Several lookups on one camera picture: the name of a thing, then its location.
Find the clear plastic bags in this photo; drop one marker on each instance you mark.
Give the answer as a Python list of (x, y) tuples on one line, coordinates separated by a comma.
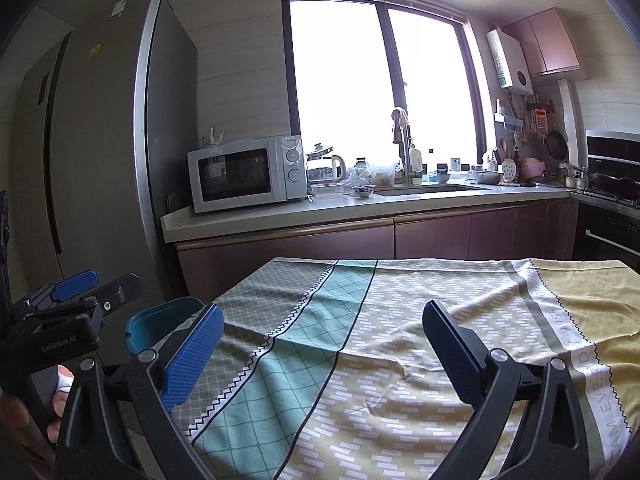
[(372, 174)]

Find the glass electric kettle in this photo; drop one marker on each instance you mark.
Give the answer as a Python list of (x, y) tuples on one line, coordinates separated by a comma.
[(325, 170)]

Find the teal plastic bin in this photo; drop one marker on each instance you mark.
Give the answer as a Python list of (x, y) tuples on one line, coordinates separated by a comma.
[(150, 327)]

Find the pink wall cabinet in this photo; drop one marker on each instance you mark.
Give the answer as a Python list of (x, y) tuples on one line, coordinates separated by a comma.
[(545, 42)]

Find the patterned tablecloth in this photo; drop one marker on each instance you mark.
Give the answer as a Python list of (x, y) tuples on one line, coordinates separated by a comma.
[(400, 320)]

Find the pink bowl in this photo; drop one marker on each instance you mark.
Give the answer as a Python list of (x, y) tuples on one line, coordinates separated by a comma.
[(531, 170)]

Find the clear plastic food container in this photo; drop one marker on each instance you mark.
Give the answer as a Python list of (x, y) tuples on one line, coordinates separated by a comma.
[(327, 190)]

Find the grey wall shelf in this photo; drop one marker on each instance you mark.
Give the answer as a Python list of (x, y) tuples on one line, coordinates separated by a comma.
[(509, 121)]

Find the metal kitchen faucet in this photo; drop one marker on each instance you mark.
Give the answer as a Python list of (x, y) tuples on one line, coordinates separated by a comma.
[(406, 160)]

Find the person's left hand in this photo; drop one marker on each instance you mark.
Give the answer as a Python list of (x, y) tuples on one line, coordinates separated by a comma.
[(62, 400)]

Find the black range hood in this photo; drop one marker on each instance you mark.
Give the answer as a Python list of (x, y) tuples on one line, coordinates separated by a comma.
[(615, 152)]

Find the black built-in oven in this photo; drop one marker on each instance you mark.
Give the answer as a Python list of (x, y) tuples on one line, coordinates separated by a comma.
[(610, 235)]

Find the silver refrigerator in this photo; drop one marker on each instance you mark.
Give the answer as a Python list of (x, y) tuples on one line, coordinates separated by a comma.
[(100, 160)]

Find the kitchen window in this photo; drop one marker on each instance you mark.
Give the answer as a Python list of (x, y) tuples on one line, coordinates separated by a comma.
[(340, 85)]

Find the hanging frying pan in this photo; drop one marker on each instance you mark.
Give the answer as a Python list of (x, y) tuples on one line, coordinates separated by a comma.
[(556, 146)]

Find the white water heater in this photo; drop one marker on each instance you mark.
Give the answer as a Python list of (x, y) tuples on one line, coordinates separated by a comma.
[(510, 60)]

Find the brown kitchen counter cabinet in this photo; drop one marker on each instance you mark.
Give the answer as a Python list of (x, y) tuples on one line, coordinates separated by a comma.
[(350, 240)]

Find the white soap bottle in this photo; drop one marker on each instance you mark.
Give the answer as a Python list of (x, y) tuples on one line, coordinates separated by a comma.
[(415, 160)]

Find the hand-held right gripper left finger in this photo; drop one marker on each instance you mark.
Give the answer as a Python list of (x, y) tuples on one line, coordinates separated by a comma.
[(195, 355)]

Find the white microwave oven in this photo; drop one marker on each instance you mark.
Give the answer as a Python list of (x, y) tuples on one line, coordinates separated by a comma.
[(235, 175)]

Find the white mug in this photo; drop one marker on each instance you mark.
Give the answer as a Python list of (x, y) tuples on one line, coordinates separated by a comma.
[(454, 164)]

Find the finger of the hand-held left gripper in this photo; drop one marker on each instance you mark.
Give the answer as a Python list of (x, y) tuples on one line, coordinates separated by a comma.
[(75, 285), (122, 290)]

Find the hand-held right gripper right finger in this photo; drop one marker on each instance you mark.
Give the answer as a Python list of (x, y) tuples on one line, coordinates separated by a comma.
[(450, 350)]

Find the white spotted skimmer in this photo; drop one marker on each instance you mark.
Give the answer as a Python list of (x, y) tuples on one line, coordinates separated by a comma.
[(509, 170)]

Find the blue and white bowl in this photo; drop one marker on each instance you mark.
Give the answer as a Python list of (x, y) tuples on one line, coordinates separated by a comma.
[(363, 191)]

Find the white dish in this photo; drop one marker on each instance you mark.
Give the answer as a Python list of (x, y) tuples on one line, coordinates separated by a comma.
[(486, 177)]

